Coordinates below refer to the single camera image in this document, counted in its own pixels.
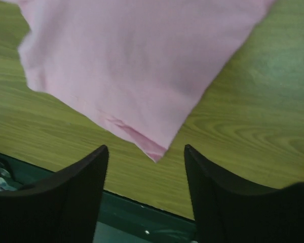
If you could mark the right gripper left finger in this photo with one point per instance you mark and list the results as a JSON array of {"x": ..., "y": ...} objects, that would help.
[{"x": 61, "y": 208}]

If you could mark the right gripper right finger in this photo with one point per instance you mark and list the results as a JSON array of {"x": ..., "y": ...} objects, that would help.
[{"x": 229, "y": 208}]

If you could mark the light pink t shirt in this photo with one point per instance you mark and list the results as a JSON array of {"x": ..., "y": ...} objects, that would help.
[{"x": 135, "y": 68}]

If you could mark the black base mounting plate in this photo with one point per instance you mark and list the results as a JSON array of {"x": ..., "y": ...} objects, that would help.
[{"x": 120, "y": 219}]

